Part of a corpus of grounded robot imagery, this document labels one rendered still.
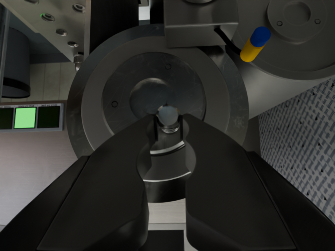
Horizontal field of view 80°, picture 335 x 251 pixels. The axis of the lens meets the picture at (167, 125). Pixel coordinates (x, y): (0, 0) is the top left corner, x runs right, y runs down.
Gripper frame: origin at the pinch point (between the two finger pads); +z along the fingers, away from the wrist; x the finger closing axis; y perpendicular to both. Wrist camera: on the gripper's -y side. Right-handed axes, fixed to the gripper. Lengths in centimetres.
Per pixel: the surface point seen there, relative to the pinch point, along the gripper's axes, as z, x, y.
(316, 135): 9.1, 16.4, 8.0
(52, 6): 29.2, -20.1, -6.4
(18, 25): 203, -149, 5
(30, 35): 216, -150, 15
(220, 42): 6.0, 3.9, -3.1
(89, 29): 9.3, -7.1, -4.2
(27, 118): 33, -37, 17
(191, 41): 5.7, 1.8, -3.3
